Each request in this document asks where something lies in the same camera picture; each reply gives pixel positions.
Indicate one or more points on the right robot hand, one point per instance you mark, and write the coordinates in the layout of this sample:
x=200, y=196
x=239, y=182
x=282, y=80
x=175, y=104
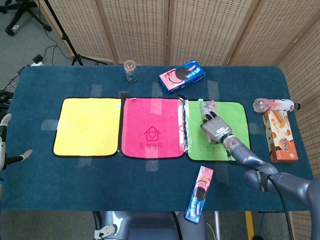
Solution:
x=217, y=130

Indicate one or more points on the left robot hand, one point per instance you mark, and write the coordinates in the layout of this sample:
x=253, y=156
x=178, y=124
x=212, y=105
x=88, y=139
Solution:
x=3, y=150

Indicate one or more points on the floral pink cardboard box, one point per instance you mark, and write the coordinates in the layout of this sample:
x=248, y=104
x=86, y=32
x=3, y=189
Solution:
x=208, y=106

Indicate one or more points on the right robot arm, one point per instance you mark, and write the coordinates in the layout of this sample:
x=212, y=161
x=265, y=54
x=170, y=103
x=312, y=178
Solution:
x=250, y=156

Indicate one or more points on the orange biscuit box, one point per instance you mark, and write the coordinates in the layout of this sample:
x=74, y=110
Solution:
x=278, y=135

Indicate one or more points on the wide blue pink cookie box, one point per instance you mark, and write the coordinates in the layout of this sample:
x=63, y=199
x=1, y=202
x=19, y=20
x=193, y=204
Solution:
x=181, y=76

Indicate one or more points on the long Oreo cookie pack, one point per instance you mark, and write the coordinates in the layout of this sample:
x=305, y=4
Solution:
x=199, y=195

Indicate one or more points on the green cloth with house print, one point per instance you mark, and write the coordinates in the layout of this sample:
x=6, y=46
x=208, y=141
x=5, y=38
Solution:
x=237, y=117

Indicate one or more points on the shiny crinkled tape strip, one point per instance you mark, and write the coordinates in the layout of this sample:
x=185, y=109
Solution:
x=183, y=125

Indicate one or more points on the clear tape strip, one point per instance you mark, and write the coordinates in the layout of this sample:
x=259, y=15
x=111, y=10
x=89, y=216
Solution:
x=152, y=165
x=96, y=90
x=255, y=128
x=156, y=90
x=85, y=162
x=48, y=125
x=213, y=90
x=222, y=173

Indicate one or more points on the black floor device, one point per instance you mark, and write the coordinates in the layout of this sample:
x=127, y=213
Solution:
x=5, y=98

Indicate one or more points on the white pink plastic bottle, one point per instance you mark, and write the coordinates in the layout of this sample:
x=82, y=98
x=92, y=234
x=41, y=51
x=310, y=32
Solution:
x=277, y=105

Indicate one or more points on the pink cloth with house print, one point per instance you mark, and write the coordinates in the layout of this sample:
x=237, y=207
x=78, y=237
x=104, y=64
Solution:
x=140, y=120

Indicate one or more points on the yellow cloth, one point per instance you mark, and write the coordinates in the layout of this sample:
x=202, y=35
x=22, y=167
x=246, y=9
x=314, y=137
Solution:
x=85, y=125

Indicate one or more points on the metal table leg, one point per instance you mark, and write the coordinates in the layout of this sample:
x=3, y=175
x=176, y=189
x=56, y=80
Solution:
x=217, y=225

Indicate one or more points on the white power strip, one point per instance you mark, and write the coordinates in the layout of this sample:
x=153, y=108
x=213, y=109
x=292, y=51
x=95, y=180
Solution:
x=37, y=60

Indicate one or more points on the blue table cover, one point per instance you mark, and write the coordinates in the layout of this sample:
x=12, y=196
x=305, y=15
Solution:
x=100, y=185

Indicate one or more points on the clear snack jar blue label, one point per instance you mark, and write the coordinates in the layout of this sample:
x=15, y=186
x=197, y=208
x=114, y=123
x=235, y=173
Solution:
x=130, y=72

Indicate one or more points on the grey robot torso base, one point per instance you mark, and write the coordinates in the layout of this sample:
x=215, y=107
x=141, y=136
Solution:
x=145, y=226

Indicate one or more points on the wooden folding screen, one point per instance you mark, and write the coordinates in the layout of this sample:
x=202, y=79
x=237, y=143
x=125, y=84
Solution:
x=140, y=30

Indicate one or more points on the black tripod stand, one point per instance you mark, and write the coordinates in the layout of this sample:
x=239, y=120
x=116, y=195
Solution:
x=66, y=38

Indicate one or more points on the black office chair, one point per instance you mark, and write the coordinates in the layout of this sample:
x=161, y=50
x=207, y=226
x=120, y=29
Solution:
x=23, y=16

